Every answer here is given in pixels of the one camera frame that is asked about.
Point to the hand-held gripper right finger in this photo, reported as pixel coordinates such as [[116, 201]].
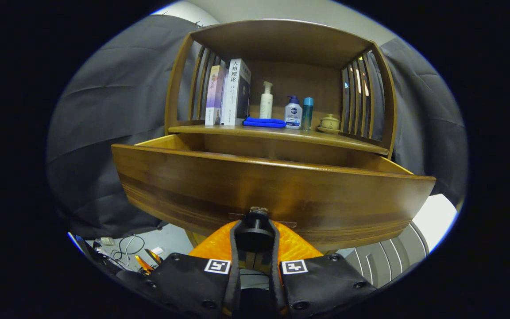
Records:
[[275, 279]]

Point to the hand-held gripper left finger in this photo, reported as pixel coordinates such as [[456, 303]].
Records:
[[235, 279]]

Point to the black drawer knob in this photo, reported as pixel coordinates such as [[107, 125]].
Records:
[[255, 232]]

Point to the brown wooden drawer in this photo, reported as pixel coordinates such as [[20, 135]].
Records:
[[237, 186]]

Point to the brown wooden countertop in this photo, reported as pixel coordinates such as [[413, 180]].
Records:
[[255, 131]]

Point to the brown wooden cabinet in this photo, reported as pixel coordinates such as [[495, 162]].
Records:
[[281, 40]]

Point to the orange and black tool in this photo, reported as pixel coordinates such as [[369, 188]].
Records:
[[144, 264]]

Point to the grey ribbed panel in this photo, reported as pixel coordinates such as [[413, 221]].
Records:
[[388, 257]]

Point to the folded blue cloth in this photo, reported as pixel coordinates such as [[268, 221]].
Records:
[[264, 122]]

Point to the white bottle with blue cap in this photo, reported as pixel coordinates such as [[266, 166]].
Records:
[[293, 115]]

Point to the beige lidded teacup with saucer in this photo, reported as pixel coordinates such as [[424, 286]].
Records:
[[329, 122]]

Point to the teal glass bottle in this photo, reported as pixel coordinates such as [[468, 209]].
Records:
[[307, 113]]

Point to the white panel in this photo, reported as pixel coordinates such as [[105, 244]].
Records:
[[436, 217]]

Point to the white pump bottle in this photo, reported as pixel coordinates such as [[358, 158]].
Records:
[[266, 104]]

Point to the purple white book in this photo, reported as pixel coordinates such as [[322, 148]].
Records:
[[215, 95]]

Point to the thick white book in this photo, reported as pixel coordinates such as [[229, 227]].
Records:
[[235, 93]]

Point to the black backdrop cloth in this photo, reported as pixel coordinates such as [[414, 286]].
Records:
[[104, 133]]

